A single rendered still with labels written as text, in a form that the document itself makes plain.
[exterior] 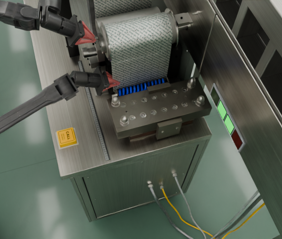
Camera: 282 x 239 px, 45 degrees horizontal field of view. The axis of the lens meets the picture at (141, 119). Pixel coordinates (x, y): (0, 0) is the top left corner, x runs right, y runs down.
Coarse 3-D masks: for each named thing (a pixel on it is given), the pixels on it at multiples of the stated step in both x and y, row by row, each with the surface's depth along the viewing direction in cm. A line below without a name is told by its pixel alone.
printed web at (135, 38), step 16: (96, 0) 131; (112, 0) 133; (128, 0) 136; (144, 0) 138; (96, 16) 138; (144, 16) 126; (160, 16) 124; (96, 32) 165; (112, 32) 120; (128, 32) 121; (144, 32) 122; (160, 32) 123; (112, 48) 121; (128, 48) 123; (144, 48) 126; (160, 48) 129
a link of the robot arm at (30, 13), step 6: (42, 0) 112; (48, 0) 112; (54, 0) 112; (60, 0) 114; (42, 6) 112; (54, 6) 112; (60, 6) 114; (24, 12) 107; (30, 12) 108; (36, 12) 108; (36, 18) 108
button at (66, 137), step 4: (68, 128) 145; (72, 128) 144; (56, 132) 144; (60, 132) 143; (64, 132) 143; (68, 132) 143; (72, 132) 143; (60, 136) 142; (64, 136) 142; (68, 136) 143; (72, 136) 143; (60, 140) 141; (64, 140) 141; (68, 140) 142; (72, 140) 142; (60, 144) 141; (64, 144) 141; (68, 144) 142; (72, 144) 143
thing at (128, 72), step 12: (132, 60) 129; (144, 60) 132; (156, 60) 134; (168, 60) 136; (120, 72) 133; (132, 72) 136; (144, 72) 138; (156, 72) 141; (120, 84) 140; (132, 84) 143
